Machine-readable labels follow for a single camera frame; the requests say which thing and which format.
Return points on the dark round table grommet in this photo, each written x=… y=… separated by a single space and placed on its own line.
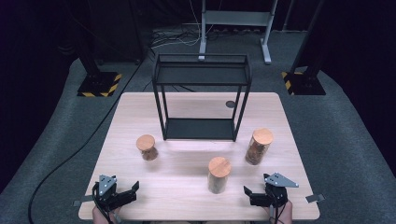
x=230 y=104

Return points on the tall glass jar brown contents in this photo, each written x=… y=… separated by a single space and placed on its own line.
x=262 y=137

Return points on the black cabinet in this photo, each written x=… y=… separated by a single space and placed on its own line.
x=118 y=31

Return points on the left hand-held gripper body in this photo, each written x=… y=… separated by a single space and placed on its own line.
x=107 y=185

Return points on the small glass jar wooden lid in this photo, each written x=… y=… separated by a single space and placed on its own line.
x=145 y=143

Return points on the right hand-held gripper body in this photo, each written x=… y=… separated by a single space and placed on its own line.
x=280 y=181

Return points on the black stand with striped base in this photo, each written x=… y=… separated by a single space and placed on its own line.
x=306 y=84
x=99 y=84

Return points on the person's left hand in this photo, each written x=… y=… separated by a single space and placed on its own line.
x=102 y=216

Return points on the grey metal stand frame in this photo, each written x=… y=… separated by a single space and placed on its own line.
x=238 y=18

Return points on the glass jar pale contents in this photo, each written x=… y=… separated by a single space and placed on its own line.
x=219 y=168

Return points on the person's right hand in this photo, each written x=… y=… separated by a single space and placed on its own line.
x=285 y=214

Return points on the grey tape strip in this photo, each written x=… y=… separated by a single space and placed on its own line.
x=315 y=198
x=83 y=200

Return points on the black metal rack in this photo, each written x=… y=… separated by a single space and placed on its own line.
x=199 y=129

